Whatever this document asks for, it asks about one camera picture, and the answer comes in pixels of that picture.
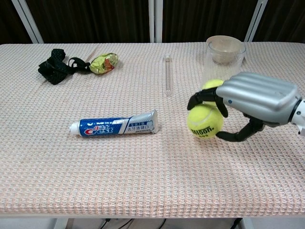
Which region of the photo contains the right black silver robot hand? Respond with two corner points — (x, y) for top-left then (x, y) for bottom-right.
(187, 72), (301, 143)

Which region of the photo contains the yellow tennis ball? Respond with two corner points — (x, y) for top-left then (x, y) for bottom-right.
(201, 79), (225, 107)
(186, 104), (224, 139)

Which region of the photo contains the clear plastic cup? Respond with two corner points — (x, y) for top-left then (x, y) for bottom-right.
(202, 35), (247, 84)

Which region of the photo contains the beige bowl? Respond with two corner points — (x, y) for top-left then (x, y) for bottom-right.
(206, 35), (243, 64)

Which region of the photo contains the black curtain panel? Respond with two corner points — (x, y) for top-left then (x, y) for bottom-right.
(253, 0), (305, 44)
(25, 0), (153, 44)
(0, 0), (33, 45)
(162, 0), (260, 43)

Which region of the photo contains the clear glass test tube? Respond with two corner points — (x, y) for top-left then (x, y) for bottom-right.
(164, 54), (173, 96)

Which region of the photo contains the white table leg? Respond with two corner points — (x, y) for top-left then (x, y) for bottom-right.
(239, 218), (254, 229)
(53, 217), (70, 229)

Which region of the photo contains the blue white toothpaste tube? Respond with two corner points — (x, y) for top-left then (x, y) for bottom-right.
(69, 109), (158, 138)

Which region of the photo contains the pink waffle-weave tablecloth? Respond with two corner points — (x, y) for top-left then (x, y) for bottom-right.
(0, 42), (305, 219)

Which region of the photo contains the yellow-green snack wrapper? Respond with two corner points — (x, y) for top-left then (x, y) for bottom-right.
(89, 52), (119, 75)

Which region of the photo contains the white frame post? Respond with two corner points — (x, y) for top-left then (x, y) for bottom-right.
(148, 0), (163, 43)
(244, 0), (269, 43)
(11, 0), (45, 44)

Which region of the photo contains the black cable bundle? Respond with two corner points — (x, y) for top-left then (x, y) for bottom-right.
(99, 218), (134, 229)

